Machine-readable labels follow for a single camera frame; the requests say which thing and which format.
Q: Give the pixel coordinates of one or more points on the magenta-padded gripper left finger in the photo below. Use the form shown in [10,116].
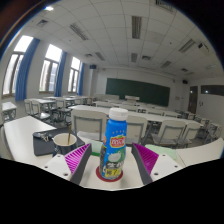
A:
[75,160]

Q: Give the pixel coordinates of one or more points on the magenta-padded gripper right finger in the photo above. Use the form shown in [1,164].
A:
[148,160]

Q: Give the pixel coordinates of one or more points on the blue drink bottle white cap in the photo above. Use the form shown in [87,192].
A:
[113,150]

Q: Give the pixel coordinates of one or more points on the paper cup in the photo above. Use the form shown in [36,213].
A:
[63,146]

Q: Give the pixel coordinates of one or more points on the wooden stirring stick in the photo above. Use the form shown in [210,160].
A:
[69,135]

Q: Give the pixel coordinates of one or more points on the dark flat mat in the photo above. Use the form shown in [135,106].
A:
[43,146]

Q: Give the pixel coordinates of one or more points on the classroom chairs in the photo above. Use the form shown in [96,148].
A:
[88,123]

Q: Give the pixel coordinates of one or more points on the bunch of keys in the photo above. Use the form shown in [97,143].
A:
[41,135]

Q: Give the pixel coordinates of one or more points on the classroom desks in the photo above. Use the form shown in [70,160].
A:
[100,108]

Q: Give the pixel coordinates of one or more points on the green chalkboard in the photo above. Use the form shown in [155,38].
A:
[138,91]

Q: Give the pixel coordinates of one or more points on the dark brown door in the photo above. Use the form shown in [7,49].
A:
[193,100]

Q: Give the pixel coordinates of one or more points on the classroom windows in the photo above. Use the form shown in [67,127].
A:
[50,71]

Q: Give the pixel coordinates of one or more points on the blue curtains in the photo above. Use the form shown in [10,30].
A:
[25,73]

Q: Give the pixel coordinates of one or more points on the ceiling lights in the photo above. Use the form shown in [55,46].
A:
[136,26]

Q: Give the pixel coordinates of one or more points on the black wall speaker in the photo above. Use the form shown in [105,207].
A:
[184,81]
[93,66]

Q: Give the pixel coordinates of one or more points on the dark high wall window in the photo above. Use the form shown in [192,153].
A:
[213,90]

